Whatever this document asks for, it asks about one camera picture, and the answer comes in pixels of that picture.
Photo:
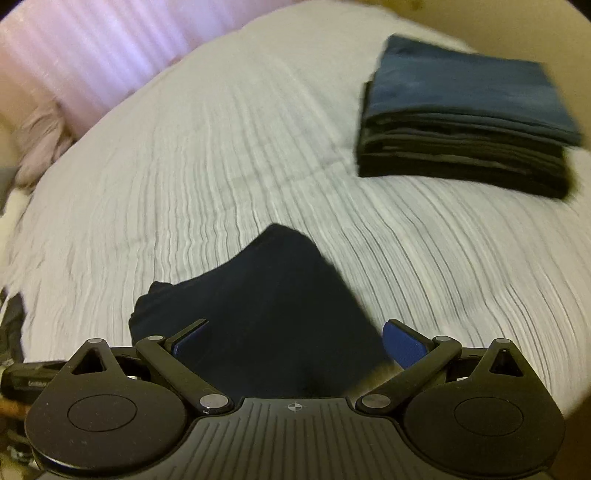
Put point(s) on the dark cloth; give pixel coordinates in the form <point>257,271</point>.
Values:
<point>11,323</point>

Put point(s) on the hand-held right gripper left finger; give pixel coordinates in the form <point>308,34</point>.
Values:
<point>190,341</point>

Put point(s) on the bed with lilac sheet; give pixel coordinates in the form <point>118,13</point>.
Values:
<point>231,161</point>

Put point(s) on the pink pillow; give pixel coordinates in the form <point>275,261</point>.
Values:
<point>41,147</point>

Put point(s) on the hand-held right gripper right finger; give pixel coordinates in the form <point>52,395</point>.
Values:
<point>406,345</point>

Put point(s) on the purple object at corner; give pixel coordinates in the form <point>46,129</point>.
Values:
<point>92,46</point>

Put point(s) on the stack of black clothes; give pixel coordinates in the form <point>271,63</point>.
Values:
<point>461,161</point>

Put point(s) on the dark navy garment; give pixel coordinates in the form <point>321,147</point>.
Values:
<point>277,314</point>

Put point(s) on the blue garment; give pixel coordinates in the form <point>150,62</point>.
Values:
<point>461,87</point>

